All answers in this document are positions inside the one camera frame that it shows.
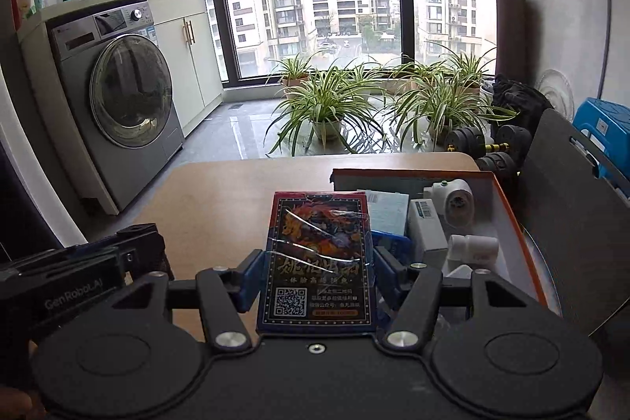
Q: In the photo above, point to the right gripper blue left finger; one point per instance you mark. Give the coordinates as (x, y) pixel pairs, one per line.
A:
(223, 296)

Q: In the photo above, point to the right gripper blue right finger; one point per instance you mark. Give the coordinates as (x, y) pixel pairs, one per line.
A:
(412, 292)

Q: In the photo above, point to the blue translucent plastic box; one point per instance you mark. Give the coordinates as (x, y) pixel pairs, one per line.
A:
(399, 246)

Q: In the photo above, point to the white power adapter box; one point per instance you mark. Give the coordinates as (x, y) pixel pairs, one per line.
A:
(426, 233)

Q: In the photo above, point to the small white pill bottle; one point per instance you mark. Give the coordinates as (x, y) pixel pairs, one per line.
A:
(472, 249)

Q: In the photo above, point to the teal adhesive bandages box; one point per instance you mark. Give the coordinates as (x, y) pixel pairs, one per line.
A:
(387, 211)

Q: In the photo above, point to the red playing card box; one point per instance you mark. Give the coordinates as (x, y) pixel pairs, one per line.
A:
(319, 275)

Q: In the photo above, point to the white plug heater green button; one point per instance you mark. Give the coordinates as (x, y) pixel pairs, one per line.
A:
(453, 200)

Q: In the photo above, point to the person left hand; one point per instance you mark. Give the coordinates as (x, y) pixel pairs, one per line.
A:
(15, 404)

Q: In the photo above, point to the orange cardboard box tray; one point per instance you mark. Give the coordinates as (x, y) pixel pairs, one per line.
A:
(493, 216)

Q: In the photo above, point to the black dumbbell front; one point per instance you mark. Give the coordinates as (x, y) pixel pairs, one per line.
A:
(499, 163)

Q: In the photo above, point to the grey folding lap board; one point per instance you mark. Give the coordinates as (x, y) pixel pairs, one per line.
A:
(574, 207)

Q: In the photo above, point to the right spider plant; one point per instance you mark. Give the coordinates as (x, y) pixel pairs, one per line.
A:
(434, 99)

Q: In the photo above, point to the grey front-load washing machine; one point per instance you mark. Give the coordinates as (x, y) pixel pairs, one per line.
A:
(119, 90)

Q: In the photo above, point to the spider plant white pot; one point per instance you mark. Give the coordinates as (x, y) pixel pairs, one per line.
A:
(334, 106)

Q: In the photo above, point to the black bag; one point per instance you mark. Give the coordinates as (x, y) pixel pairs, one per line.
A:
(527, 102)

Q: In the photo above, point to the spider plant terracotta pot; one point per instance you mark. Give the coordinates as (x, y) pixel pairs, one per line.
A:
(292, 71)

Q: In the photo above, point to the white fan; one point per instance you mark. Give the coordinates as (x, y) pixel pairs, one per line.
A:
(557, 89)

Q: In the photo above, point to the blue plastic stool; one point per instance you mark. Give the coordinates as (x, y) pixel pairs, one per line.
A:
(606, 124)

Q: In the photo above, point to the brown rolled mat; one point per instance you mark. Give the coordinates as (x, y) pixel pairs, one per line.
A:
(511, 40)

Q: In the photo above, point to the white cabinet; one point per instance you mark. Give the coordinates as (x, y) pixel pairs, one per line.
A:
(185, 38)

